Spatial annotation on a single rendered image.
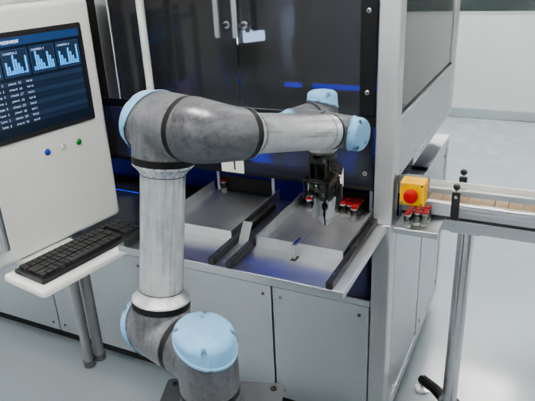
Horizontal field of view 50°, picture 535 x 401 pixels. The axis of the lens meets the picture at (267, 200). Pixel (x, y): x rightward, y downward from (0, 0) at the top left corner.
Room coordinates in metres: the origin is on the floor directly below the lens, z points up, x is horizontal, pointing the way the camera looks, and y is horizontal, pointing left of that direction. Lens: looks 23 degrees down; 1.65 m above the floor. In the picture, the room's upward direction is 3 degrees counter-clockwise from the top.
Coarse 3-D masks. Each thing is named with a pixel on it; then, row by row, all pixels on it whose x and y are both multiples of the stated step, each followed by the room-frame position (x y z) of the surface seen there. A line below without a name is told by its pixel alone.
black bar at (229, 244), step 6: (270, 204) 1.72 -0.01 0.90; (264, 210) 1.67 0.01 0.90; (270, 210) 1.69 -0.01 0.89; (258, 216) 1.63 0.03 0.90; (264, 216) 1.65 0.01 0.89; (252, 222) 1.59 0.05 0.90; (258, 222) 1.61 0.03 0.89; (252, 228) 1.58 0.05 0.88; (228, 240) 1.47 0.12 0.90; (234, 240) 1.48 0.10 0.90; (222, 246) 1.44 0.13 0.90; (228, 246) 1.45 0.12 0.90; (216, 252) 1.40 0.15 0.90; (222, 252) 1.41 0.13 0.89; (210, 258) 1.37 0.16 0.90; (216, 258) 1.38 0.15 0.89; (210, 264) 1.37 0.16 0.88
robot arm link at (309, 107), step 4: (304, 104) 1.33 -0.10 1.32; (308, 104) 1.33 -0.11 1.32; (312, 104) 1.33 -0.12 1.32; (288, 108) 1.29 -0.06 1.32; (292, 108) 1.30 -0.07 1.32; (296, 108) 1.30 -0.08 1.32; (300, 108) 1.30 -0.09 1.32; (304, 108) 1.29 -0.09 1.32; (308, 108) 1.29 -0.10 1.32; (312, 108) 1.32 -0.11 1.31; (316, 108) 1.32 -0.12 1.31; (280, 112) 1.28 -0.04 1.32; (284, 112) 1.27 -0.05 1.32; (288, 112) 1.27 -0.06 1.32; (292, 112) 1.27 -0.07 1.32; (296, 112) 1.28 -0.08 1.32; (300, 112) 1.28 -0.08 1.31; (304, 112) 1.27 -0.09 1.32; (308, 112) 1.27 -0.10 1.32; (312, 112) 1.26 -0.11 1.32; (316, 112) 1.26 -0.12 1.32; (320, 112) 1.25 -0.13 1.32
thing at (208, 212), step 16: (208, 192) 1.88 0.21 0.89; (192, 208) 1.75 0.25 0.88; (208, 208) 1.75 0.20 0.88; (224, 208) 1.74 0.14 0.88; (240, 208) 1.74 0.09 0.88; (256, 208) 1.65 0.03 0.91; (192, 224) 1.56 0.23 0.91; (208, 224) 1.62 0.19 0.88; (224, 224) 1.62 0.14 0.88; (240, 224) 1.56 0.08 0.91
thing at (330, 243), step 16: (288, 208) 1.66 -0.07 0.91; (304, 208) 1.71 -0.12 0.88; (272, 224) 1.56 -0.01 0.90; (288, 224) 1.60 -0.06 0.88; (304, 224) 1.59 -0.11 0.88; (320, 224) 1.59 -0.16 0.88; (336, 224) 1.58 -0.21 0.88; (352, 224) 1.58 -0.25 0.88; (256, 240) 1.47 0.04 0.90; (272, 240) 1.44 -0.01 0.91; (288, 240) 1.49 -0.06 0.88; (304, 240) 1.49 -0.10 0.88; (320, 240) 1.48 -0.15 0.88; (336, 240) 1.48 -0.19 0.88; (352, 240) 1.42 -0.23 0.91; (320, 256) 1.38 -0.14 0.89; (336, 256) 1.36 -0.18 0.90
